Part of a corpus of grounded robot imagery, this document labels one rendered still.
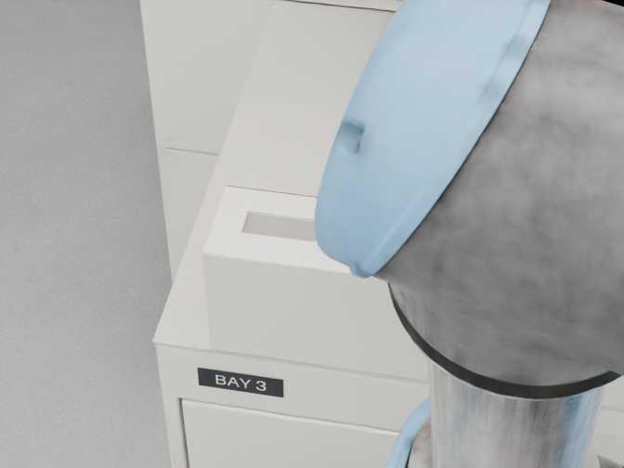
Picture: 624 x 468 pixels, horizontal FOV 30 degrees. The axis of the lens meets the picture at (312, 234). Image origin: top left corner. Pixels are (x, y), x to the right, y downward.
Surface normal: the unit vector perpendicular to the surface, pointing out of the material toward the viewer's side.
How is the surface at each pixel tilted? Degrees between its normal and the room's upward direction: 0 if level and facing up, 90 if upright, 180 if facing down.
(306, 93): 0
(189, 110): 90
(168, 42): 90
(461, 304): 107
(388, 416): 90
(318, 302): 90
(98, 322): 0
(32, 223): 0
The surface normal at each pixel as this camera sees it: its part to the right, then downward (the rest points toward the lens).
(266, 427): -0.18, 0.69
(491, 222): -0.43, 0.38
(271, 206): 0.00, -0.71
